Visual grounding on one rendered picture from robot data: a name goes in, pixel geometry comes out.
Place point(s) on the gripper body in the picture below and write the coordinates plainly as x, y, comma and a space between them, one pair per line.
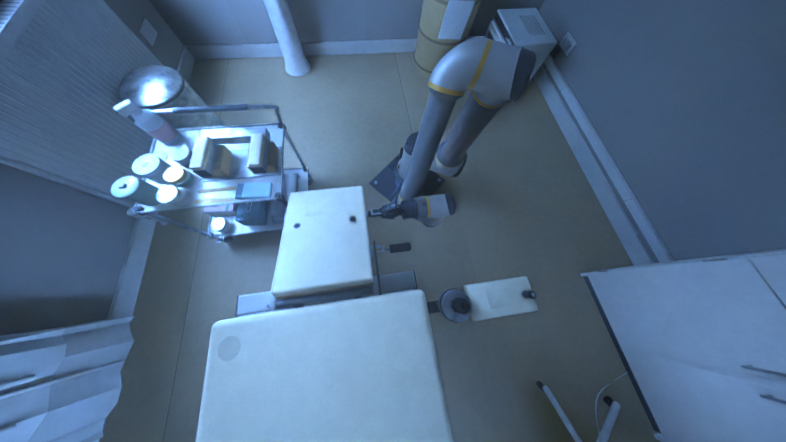
392, 212

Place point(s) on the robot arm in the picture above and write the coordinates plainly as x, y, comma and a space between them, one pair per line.
430, 129

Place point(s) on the cream couch headrest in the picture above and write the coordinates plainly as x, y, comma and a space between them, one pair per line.
322, 245

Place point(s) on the dark round armrest clamp knob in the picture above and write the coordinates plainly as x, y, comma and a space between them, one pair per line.
455, 304

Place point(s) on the cream armrest pad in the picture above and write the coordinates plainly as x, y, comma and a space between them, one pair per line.
498, 300

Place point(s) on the small black armrest knob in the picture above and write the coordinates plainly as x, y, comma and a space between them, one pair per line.
528, 295

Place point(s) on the beige face cradle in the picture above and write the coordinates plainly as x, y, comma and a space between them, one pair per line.
212, 153

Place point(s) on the steel instrument trolley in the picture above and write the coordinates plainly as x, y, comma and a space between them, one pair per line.
270, 153

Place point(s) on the blue flat box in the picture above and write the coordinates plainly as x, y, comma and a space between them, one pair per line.
253, 190

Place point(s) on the small white round jar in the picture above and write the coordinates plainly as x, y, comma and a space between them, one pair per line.
218, 225

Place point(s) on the yellow drum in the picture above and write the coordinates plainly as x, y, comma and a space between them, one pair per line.
430, 37

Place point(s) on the white round pillar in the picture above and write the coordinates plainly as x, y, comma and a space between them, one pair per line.
287, 37

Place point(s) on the white paper roll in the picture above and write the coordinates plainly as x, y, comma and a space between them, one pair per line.
167, 194
174, 174
146, 164
127, 186

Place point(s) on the white flat panel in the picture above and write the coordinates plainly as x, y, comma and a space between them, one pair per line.
457, 18

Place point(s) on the white box appliance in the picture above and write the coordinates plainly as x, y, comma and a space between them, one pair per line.
528, 30

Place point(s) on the white and red bottle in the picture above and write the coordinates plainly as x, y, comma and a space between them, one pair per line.
153, 123

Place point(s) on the silver dome lamp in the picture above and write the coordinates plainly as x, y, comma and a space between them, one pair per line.
152, 86

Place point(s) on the white stand leg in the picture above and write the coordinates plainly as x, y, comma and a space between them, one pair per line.
610, 420
557, 410

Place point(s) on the grey ribbed panel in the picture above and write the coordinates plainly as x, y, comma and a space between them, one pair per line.
67, 98

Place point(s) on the white cabinet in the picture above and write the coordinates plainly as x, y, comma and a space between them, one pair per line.
700, 344

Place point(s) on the grey drawer unit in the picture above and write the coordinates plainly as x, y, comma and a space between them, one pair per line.
61, 380

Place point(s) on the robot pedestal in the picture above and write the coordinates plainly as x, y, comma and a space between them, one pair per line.
387, 179

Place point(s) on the grey couch frame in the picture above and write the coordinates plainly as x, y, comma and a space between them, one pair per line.
399, 281

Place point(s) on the white wall socket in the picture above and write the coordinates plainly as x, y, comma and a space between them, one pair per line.
568, 43

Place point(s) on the white wall plate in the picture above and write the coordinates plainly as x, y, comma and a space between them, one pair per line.
149, 32

